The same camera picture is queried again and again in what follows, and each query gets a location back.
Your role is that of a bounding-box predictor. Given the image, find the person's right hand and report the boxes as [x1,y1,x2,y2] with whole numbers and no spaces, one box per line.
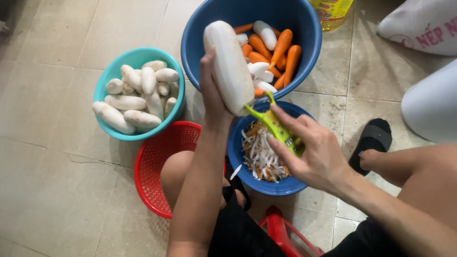
[267,104,354,195]

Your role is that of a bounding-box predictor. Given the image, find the person's left hand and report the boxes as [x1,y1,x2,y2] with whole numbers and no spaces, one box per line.
[199,47,236,126]

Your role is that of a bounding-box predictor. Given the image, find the large white radish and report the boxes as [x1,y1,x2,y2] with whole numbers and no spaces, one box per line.
[203,20,256,117]

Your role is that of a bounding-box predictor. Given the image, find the green vegetable peeler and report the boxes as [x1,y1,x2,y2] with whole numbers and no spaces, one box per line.
[244,91,306,158]

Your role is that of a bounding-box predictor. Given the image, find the small blue plastic bowl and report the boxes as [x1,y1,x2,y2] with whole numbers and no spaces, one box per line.
[227,101,315,196]

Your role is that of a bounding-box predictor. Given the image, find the black sandal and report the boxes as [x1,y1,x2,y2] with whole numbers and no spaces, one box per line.
[348,118,393,177]
[223,157,252,212]

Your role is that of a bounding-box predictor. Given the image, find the large blue plastic basin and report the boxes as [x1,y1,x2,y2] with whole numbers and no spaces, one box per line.
[180,0,323,101]

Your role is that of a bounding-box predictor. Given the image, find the heap of radish carrot shreds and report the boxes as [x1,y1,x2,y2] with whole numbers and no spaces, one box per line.
[230,121,291,183]

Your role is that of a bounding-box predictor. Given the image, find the pile of peeled white radishes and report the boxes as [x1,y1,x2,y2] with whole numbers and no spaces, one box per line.
[92,60,180,135]

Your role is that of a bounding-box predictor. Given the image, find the person's left leg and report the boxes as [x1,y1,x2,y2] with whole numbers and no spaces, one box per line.
[160,150,231,212]

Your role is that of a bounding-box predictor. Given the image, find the person's leg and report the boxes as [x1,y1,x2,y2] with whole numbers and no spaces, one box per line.
[160,150,231,212]
[359,143,457,229]

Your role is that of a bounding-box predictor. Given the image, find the red plastic stool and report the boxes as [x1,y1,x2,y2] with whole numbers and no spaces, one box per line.
[259,205,325,257]

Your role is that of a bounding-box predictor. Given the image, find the red plastic basket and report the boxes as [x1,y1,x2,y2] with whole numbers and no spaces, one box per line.
[134,121,226,219]

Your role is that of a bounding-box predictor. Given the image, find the pile of orange carrots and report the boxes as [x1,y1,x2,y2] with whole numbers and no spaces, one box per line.
[234,23,303,98]

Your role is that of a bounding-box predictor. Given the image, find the teal plastic bowl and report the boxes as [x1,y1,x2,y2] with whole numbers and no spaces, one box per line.
[93,47,186,141]

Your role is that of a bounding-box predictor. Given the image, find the person's right leg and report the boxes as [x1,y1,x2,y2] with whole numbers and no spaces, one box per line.
[359,143,457,229]

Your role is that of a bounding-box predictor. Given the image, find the person's black shorts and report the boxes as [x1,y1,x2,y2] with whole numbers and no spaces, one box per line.
[208,191,406,257]

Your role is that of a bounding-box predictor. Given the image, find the plain white sack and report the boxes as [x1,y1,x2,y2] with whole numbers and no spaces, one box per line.
[401,59,457,144]

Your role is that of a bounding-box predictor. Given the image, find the yellow cooking oil bottle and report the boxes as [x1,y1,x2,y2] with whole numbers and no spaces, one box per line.
[308,0,354,32]

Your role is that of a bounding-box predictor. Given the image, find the white sack with pink print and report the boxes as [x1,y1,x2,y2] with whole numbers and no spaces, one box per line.
[377,0,457,56]

